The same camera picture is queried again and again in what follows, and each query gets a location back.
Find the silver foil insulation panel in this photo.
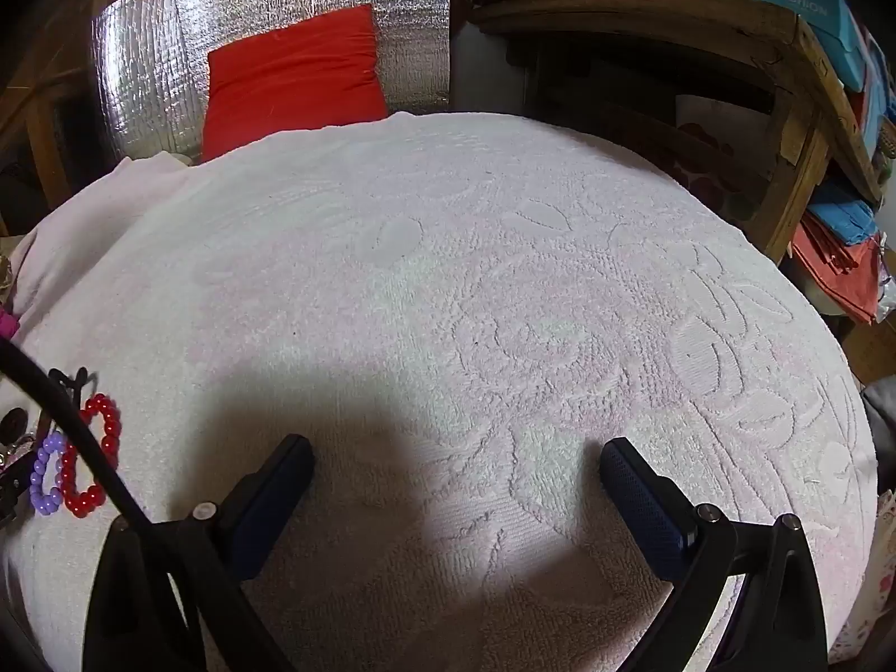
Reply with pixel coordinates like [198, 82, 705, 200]
[91, 0, 450, 169]

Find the pale pink cloth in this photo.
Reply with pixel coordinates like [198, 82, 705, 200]
[10, 152, 204, 316]

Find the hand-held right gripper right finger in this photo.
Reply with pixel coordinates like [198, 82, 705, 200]
[600, 437, 830, 672]

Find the purple bead bracelet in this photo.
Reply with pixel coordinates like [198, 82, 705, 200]
[29, 434, 69, 517]

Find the red bead bracelet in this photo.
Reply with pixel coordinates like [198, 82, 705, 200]
[59, 394, 123, 519]

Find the red cushion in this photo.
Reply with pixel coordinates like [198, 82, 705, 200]
[200, 4, 388, 164]

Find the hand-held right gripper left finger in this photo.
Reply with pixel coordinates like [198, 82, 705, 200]
[82, 434, 314, 672]

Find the white embossed towel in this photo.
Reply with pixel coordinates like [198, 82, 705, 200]
[0, 110, 879, 672]

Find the black cable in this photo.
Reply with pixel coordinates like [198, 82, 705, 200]
[0, 339, 151, 529]

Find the blue folded cloth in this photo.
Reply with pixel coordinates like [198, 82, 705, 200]
[805, 178, 879, 246]

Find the white red floral cloth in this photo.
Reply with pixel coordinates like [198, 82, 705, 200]
[672, 94, 774, 221]

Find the wooden railing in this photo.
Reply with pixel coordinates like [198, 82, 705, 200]
[0, 0, 113, 239]

